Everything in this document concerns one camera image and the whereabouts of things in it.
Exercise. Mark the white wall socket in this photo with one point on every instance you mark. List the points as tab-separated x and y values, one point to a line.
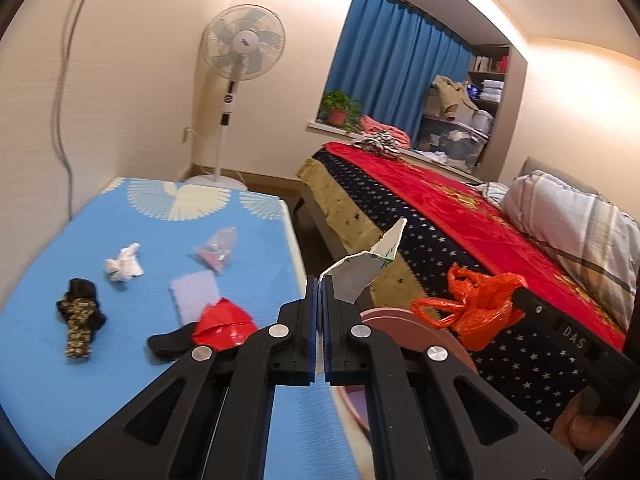
186	136

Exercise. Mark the stack of white towels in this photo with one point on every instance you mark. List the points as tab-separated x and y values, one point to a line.
492	90

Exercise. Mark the glossy red packet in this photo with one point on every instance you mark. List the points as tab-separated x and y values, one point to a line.
222	322

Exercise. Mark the row of books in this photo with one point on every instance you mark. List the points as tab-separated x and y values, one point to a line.
490	64

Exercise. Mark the striped black-white cloth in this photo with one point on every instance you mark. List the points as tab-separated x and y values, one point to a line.
377	145

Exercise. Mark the person's right hand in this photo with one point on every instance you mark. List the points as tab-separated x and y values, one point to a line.
585	430

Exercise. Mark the black pouch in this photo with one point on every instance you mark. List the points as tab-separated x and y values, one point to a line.
170	342

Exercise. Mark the white folding table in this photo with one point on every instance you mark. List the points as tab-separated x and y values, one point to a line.
295	245

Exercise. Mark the white paper carton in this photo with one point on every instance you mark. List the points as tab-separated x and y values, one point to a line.
360	270

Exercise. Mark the small clear storage box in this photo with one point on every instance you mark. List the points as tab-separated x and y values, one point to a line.
482	120

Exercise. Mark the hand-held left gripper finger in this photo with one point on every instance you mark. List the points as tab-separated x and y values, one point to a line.
315	330
327	330

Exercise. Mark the white-blue crumpled cloth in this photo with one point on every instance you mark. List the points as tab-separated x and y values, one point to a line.
492	194

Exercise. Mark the navy star-print blanket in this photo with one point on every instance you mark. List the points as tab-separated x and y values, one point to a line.
500	375

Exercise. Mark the wooden bookshelf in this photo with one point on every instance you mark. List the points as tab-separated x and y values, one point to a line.
504	110

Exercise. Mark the brown coat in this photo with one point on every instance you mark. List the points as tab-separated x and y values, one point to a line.
452	95

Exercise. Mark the blue printed pack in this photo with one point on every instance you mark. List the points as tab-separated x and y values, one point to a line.
474	91

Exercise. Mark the orange-red plastic bag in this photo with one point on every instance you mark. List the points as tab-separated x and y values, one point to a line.
475	310

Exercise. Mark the black-gold patterned cloth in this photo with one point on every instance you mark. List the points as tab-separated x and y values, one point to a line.
80	320

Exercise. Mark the yellow star-print bed sheet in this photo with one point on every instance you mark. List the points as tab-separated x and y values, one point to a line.
340	210

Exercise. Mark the blue feather-print mat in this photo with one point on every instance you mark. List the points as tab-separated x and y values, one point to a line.
125	310

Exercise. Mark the potted green plant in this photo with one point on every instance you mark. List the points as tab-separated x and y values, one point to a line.
339	110

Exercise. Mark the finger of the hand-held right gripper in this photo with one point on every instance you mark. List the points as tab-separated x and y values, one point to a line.
532	302

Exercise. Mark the white window sill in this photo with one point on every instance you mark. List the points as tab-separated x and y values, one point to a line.
325	128

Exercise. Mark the pink cloth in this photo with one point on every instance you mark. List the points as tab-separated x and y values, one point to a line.
385	129

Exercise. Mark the red floral blanket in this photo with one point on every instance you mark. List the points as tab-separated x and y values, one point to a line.
450	210

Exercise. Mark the clear plastic bag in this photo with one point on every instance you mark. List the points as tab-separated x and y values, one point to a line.
217	250

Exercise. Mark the large clear storage box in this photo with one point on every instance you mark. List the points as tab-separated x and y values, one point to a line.
450	142

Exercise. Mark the blue curtain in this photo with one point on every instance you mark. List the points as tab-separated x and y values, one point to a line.
390	70

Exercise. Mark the pink plastic bin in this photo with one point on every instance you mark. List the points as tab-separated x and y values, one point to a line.
400	325

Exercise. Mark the white tissue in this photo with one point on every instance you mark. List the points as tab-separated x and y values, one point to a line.
125	262

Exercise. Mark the plaid pillow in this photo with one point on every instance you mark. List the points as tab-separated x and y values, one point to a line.
575	230

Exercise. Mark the white pedestal fan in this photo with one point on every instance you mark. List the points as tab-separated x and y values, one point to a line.
243	40

